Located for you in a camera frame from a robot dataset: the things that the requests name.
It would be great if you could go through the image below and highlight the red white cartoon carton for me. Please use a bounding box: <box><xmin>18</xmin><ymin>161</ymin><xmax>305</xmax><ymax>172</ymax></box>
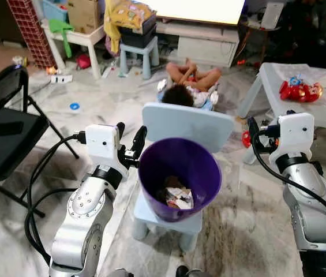
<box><xmin>164</xmin><ymin>185</ymin><xmax>194</xmax><ymax>209</ymax></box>

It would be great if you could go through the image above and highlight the purple plastic rubbish bin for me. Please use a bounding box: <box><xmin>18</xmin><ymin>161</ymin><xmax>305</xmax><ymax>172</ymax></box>
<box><xmin>138</xmin><ymin>137</ymin><xmax>223</xmax><ymax>223</ymax></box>

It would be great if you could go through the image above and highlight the pale blue plastic child chair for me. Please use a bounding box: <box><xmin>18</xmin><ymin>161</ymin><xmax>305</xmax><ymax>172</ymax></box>
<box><xmin>131</xmin><ymin>103</ymin><xmax>237</xmax><ymax>254</ymax></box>

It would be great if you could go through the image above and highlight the red snack packet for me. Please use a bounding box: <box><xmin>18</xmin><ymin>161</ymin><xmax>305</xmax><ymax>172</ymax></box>
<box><xmin>279</xmin><ymin>80</ymin><xmax>323</xmax><ymax>103</ymax></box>

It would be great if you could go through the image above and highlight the small white plastic table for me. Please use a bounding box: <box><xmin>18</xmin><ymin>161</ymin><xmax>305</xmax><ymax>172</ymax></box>
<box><xmin>236</xmin><ymin>62</ymin><xmax>326</xmax><ymax>130</ymax></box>

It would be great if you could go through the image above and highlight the dark haired small child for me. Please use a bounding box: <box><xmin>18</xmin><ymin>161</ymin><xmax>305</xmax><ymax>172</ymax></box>
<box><xmin>158</xmin><ymin>58</ymin><xmax>223</xmax><ymax>110</ymax></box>

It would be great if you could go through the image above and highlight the pale blue plastic stool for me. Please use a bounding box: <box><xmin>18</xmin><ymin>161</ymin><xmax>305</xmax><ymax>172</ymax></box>
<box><xmin>118</xmin><ymin>38</ymin><xmax>159</xmax><ymax>80</ymax></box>

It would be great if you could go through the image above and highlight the white power strip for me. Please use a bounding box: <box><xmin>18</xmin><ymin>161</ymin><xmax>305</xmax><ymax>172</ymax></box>
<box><xmin>50</xmin><ymin>74</ymin><xmax>73</xmax><ymax>83</ymax></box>

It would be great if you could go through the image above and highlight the small pink red bag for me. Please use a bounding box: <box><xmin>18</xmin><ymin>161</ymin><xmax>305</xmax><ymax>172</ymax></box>
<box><xmin>76</xmin><ymin>53</ymin><xmax>91</xmax><ymax>69</ymax></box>

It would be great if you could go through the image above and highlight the black plastic crate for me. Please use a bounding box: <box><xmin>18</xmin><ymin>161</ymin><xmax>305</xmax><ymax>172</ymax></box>
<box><xmin>119</xmin><ymin>17</ymin><xmax>158</xmax><ymax>50</ymax></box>

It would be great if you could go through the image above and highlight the white side table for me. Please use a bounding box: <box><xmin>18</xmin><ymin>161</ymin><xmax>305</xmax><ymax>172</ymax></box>
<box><xmin>42</xmin><ymin>20</ymin><xmax>107</xmax><ymax>78</ymax></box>

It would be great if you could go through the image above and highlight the white television cabinet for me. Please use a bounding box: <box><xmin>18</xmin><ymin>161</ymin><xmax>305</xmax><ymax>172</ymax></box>
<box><xmin>154</xmin><ymin>20</ymin><xmax>241</xmax><ymax>69</ymax></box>

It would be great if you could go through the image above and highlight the black folding chair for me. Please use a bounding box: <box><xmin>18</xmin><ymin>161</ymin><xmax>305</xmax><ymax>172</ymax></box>
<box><xmin>0</xmin><ymin>65</ymin><xmax>80</xmax><ymax>217</ymax></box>

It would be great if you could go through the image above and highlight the yellow printed blanket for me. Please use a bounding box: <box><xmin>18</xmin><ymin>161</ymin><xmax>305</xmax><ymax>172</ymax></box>
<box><xmin>104</xmin><ymin>0</ymin><xmax>156</xmax><ymax>53</ymax></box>

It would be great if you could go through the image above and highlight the green plastic toy shovel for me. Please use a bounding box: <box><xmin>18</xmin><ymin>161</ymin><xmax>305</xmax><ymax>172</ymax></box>
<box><xmin>48</xmin><ymin>18</ymin><xmax>74</xmax><ymax>58</ymax></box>

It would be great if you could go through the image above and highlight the brown cardboard box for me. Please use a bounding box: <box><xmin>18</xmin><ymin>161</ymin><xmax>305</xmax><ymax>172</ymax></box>
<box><xmin>66</xmin><ymin>0</ymin><xmax>102</xmax><ymax>34</ymax></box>

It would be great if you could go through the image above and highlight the red lattice rack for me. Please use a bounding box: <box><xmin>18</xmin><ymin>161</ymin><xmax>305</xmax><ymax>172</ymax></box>
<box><xmin>7</xmin><ymin>0</ymin><xmax>57</xmax><ymax>70</ymax></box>

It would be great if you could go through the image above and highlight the bright television screen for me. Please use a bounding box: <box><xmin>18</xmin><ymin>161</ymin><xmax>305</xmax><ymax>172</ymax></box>
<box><xmin>143</xmin><ymin>0</ymin><xmax>247</xmax><ymax>25</ymax></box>

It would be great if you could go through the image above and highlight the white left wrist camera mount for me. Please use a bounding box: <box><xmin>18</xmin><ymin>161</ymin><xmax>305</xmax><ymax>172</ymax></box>
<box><xmin>85</xmin><ymin>123</ymin><xmax>121</xmax><ymax>168</ymax></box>

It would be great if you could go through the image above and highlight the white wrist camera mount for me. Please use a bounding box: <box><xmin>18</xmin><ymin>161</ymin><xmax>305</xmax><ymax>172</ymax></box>
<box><xmin>85</xmin><ymin>123</ymin><xmax>121</xmax><ymax>168</ymax></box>
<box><xmin>278</xmin><ymin>113</ymin><xmax>315</xmax><ymax>164</ymax></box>

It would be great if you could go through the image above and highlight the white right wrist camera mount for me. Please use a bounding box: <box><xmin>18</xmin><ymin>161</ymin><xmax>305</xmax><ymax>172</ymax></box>
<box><xmin>278</xmin><ymin>113</ymin><xmax>315</xmax><ymax>164</ymax></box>

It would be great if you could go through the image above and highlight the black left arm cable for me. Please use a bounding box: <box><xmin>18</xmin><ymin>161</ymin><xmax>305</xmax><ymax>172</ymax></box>
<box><xmin>24</xmin><ymin>132</ymin><xmax>88</xmax><ymax>266</ymax></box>

